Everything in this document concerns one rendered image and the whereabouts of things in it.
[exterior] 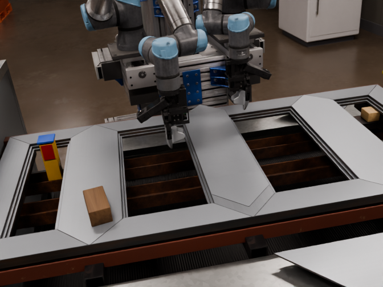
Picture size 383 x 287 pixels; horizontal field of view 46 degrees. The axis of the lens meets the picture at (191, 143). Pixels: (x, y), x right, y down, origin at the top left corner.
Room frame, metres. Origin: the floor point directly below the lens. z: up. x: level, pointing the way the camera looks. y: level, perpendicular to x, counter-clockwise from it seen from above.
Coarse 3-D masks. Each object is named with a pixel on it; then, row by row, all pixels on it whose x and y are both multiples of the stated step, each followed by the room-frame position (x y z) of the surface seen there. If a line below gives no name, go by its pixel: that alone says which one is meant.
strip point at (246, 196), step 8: (264, 184) 1.12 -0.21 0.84; (216, 192) 1.10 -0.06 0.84; (224, 192) 1.10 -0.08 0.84; (232, 192) 1.09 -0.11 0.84; (240, 192) 1.09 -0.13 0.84; (248, 192) 1.08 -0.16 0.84; (256, 192) 1.08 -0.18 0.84; (232, 200) 1.05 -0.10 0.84; (240, 200) 1.05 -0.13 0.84; (248, 200) 1.05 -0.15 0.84
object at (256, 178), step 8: (224, 176) 1.19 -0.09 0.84; (232, 176) 1.18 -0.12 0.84; (240, 176) 1.18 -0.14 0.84; (248, 176) 1.17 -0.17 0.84; (256, 176) 1.17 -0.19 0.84; (208, 184) 1.15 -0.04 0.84; (216, 184) 1.14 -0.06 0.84; (224, 184) 1.14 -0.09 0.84; (232, 184) 1.13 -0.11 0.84; (240, 184) 1.13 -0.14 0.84; (248, 184) 1.13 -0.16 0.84; (256, 184) 1.12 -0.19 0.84
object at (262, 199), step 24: (360, 96) 1.70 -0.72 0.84; (240, 120) 1.62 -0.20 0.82; (120, 144) 1.49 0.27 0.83; (192, 144) 1.42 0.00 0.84; (24, 168) 1.37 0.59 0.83; (120, 168) 1.31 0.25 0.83; (264, 192) 1.08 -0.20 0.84; (264, 216) 0.98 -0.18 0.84; (288, 216) 0.99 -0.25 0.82; (120, 240) 0.93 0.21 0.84; (144, 240) 0.93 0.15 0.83; (0, 264) 0.89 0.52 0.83; (24, 264) 0.89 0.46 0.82
